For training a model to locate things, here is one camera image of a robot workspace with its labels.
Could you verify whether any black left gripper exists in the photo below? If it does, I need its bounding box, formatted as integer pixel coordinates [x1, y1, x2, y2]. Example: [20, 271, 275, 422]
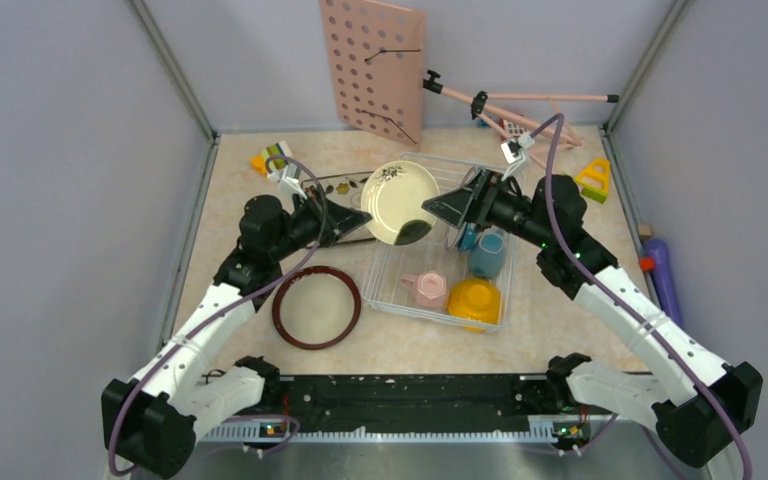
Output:
[269, 186, 371, 261]

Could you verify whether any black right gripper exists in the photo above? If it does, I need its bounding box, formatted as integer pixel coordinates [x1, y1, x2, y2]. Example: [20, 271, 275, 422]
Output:
[423, 167, 553, 249]

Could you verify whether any square black-rimmed plate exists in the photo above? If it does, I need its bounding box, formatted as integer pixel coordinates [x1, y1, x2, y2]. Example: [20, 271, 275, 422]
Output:
[319, 171, 375, 245]

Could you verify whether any blue polka dot plate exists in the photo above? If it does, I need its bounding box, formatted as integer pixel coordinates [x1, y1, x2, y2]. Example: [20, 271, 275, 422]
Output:
[456, 223, 478, 253]

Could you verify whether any blue floral mug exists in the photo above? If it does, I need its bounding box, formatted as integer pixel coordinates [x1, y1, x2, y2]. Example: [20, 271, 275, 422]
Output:
[467, 230, 507, 280]

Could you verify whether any white wire dish rack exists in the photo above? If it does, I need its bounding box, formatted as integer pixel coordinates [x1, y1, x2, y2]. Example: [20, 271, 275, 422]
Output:
[361, 151, 527, 334]

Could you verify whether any pink white mug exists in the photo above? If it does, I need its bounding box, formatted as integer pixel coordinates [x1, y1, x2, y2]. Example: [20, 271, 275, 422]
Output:
[400, 271, 449, 310]

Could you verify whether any yellow ribbed bowl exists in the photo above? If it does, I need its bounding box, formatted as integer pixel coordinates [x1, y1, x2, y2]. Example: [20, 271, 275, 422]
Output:
[446, 277, 502, 326]

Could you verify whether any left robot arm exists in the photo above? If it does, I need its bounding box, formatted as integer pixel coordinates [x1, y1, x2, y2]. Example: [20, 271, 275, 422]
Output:
[101, 191, 372, 479]

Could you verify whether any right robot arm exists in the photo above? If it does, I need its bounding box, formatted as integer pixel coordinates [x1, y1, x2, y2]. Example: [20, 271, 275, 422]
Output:
[422, 170, 763, 468]

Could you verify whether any dark red round plate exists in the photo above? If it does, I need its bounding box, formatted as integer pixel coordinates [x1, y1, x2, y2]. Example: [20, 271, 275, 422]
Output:
[271, 265, 362, 351]

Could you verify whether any red white toy block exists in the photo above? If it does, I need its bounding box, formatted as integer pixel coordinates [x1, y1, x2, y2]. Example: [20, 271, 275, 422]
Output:
[498, 118, 528, 138]

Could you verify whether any yellow green toy block stack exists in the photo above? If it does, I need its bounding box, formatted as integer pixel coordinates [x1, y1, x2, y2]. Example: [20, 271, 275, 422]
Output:
[249, 140, 292, 176]

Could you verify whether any pink tripod stand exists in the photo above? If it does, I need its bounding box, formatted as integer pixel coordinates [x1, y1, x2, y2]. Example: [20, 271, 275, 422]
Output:
[421, 69, 621, 174]

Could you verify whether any green toy brick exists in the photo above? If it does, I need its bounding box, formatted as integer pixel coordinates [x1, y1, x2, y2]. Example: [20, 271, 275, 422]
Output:
[580, 184, 610, 204]

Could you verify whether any pink pegboard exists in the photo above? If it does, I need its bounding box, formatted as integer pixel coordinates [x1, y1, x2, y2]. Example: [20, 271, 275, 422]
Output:
[319, 0, 427, 147]

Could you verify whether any small wooden cube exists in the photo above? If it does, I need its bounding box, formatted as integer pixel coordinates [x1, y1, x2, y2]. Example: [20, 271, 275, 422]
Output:
[636, 224, 654, 242]

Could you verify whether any purple flashlight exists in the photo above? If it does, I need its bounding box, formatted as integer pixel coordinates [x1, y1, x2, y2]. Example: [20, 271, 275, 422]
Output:
[639, 238, 684, 328]

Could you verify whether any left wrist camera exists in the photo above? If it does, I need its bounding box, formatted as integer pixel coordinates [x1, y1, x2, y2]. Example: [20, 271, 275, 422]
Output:
[267, 161, 304, 195]

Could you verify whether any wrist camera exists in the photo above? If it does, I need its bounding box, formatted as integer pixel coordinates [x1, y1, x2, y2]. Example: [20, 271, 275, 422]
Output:
[267, 161, 304, 195]
[500, 134, 535, 166]

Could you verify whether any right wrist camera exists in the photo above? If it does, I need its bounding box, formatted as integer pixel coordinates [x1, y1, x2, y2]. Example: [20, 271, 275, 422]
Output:
[500, 134, 535, 166]

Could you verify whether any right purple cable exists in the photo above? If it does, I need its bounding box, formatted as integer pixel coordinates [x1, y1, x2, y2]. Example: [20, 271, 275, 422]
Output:
[529, 113, 753, 480]

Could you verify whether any yellow toy frame block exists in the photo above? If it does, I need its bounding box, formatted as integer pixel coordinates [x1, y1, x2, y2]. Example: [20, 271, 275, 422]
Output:
[575, 157, 611, 191]

